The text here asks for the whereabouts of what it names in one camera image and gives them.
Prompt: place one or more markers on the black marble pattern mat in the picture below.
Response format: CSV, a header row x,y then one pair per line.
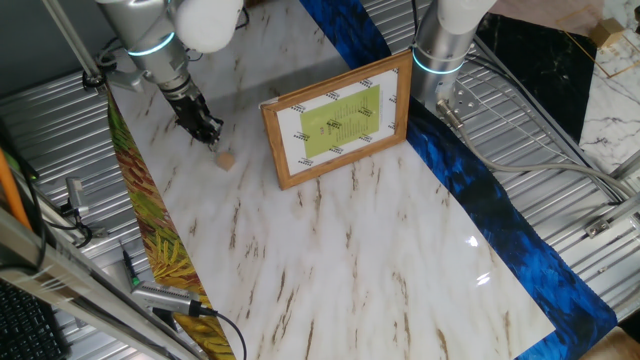
x,y
540,65

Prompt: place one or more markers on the aluminium profile rail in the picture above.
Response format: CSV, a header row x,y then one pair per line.
x,y
617,210

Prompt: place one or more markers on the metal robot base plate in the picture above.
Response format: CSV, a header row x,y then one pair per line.
x,y
462,100

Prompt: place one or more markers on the black keyboard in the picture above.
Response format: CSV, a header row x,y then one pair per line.
x,y
25,325

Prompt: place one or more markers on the golden wooden block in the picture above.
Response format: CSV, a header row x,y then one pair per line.
x,y
603,32

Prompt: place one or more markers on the silver elongated camera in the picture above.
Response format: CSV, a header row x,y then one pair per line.
x,y
162,297

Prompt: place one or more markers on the white marble gold-line mat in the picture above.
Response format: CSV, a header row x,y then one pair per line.
x,y
615,110

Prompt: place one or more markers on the black pen green tip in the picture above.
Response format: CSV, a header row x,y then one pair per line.
x,y
131,270

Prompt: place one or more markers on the pink mat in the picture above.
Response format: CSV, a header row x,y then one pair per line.
x,y
530,10

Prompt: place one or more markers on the grey metal pole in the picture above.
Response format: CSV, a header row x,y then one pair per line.
x,y
75,42

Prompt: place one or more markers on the white marble pattern mat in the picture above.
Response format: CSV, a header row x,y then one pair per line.
x,y
350,250

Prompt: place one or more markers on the wooden picture frame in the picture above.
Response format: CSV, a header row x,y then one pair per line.
x,y
340,120

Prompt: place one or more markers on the yellow green painting mat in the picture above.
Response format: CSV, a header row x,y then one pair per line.
x,y
160,230

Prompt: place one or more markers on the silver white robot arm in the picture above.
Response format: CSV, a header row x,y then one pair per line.
x,y
440,45

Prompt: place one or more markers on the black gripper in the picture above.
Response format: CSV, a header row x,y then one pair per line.
x,y
195,117

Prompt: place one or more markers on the blue painting mat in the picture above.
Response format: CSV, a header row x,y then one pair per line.
x,y
500,210

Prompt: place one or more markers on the small wooden cube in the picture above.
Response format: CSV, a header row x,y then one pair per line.
x,y
226,161

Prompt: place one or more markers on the aluminium frame bar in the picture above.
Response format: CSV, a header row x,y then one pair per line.
x,y
60,270

